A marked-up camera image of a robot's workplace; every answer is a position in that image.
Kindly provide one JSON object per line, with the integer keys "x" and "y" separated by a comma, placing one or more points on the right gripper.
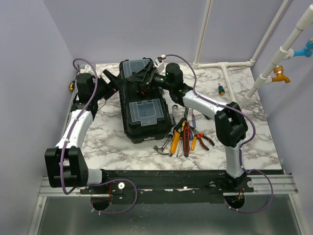
{"x": 142, "y": 76}

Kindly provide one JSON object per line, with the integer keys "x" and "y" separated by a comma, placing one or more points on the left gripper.
{"x": 115, "y": 83}

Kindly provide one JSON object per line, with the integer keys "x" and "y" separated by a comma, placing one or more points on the black plastic toolbox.
{"x": 144, "y": 110}

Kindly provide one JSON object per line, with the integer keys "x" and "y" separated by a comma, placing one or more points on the red black utility knife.
{"x": 186, "y": 137}

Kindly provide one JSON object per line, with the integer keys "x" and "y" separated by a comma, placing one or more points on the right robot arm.
{"x": 230, "y": 124}

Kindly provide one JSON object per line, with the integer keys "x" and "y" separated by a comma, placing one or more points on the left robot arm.
{"x": 65, "y": 164}

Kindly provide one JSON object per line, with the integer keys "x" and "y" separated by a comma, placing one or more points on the silver combination ratchet wrench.
{"x": 170, "y": 135}

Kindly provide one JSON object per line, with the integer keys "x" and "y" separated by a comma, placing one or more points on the red test pen screwdriver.
{"x": 193, "y": 118}

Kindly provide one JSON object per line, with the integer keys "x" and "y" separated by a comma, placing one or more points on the yellow black pruning shears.
{"x": 176, "y": 136}

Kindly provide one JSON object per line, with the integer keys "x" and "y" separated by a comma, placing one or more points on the long screwdriver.
{"x": 179, "y": 146}

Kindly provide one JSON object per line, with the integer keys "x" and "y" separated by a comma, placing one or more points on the claw hammer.
{"x": 160, "y": 150}

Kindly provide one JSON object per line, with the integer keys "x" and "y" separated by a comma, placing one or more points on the green stubby screwdriver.
{"x": 221, "y": 89}

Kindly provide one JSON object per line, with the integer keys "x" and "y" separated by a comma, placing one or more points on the yellow brass faucet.
{"x": 279, "y": 75}

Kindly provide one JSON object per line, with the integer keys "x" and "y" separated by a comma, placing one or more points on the blue pipe valve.
{"x": 306, "y": 51}

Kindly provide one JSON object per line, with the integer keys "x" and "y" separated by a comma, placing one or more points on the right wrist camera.
{"x": 159, "y": 63}

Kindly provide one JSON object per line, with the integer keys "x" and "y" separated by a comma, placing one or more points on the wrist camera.
{"x": 83, "y": 68}
{"x": 159, "y": 63}

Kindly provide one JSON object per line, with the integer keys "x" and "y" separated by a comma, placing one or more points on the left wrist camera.
{"x": 83, "y": 68}

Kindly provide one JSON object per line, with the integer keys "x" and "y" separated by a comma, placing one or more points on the yellow black screwdriver at wall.
{"x": 72, "y": 86}

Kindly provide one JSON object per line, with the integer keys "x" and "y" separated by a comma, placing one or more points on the black grey wire stripper pliers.
{"x": 186, "y": 112}

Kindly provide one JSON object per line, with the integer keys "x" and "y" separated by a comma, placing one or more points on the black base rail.
{"x": 163, "y": 178}

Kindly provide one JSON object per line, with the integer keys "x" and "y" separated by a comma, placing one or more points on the white pvc pipe frame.
{"x": 284, "y": 52}

